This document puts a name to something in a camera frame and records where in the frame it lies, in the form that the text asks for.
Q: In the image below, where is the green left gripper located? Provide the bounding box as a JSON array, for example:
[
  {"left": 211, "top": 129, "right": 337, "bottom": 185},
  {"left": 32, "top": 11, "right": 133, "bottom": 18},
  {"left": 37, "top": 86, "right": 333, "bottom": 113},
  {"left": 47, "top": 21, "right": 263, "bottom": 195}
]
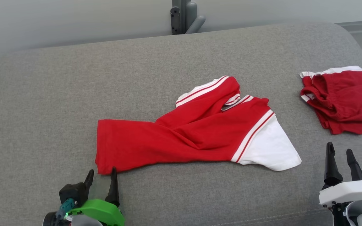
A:
[{"left": 68, "top": 167, "right": 125, "bottom": 226}]

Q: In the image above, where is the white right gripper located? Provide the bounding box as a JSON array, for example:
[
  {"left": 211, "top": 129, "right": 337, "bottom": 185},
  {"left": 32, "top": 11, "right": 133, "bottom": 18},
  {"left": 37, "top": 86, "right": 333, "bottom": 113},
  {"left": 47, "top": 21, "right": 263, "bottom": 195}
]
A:
[{"left": 319, "top": 142, "right": 362, "bottom": 208}]

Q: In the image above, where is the red shorts white trim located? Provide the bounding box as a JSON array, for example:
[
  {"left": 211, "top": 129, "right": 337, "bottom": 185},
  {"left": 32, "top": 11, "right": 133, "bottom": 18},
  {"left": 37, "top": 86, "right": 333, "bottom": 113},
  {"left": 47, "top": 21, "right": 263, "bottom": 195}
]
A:
[{"left": 299, "top": 65, "right": 362, "bottom": 136}]

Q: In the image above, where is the red white t-shirt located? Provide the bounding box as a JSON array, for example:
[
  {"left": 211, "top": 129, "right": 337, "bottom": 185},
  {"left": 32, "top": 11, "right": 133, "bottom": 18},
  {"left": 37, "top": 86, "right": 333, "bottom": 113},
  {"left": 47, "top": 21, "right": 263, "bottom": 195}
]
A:
[{"left": 95, "top": 75, "right": 303, "bottom": 175}]

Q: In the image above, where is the grey fabric sofa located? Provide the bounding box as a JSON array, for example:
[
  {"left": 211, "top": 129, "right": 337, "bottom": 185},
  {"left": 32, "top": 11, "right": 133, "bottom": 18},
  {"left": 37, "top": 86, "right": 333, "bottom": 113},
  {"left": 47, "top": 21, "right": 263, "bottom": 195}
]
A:
[{"left": 0, "top": 22, "right": 362, "bottom": 226}]

